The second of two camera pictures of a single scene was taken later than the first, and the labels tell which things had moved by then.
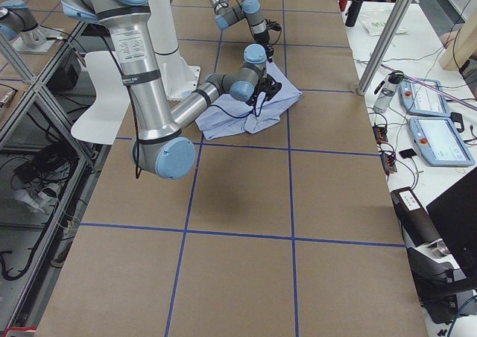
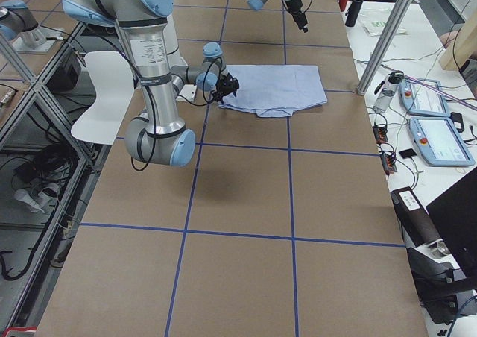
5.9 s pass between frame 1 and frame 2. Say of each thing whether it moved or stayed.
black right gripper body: moved
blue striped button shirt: moved
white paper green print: stayed
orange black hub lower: stayed
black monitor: stayed
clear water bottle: stayed
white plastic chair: stayed
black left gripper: moved
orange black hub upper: stayed
